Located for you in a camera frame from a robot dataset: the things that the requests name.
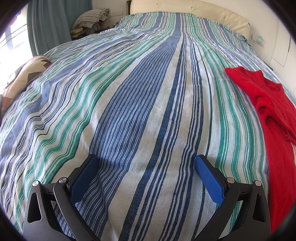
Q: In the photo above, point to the teal curtain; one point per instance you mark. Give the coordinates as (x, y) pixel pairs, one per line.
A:
(49, 22)

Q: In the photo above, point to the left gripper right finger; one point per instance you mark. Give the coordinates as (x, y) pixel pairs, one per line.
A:
(242, 212)

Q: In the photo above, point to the striped blue green bedspread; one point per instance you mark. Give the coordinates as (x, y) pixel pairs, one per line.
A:
(146, 98)

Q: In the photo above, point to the patterned beige cushion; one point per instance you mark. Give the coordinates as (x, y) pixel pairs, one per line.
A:
(24, 77)

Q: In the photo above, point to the pile of folded clothes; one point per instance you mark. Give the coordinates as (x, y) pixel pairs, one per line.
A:
(85, 22)

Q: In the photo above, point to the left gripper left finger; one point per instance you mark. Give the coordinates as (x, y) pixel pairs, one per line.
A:
(40, 219)

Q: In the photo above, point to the red knitted sweater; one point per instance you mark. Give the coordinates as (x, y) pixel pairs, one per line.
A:
(277, 117)

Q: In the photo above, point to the wall socket plate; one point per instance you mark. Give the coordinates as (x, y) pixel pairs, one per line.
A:
(258, 39)

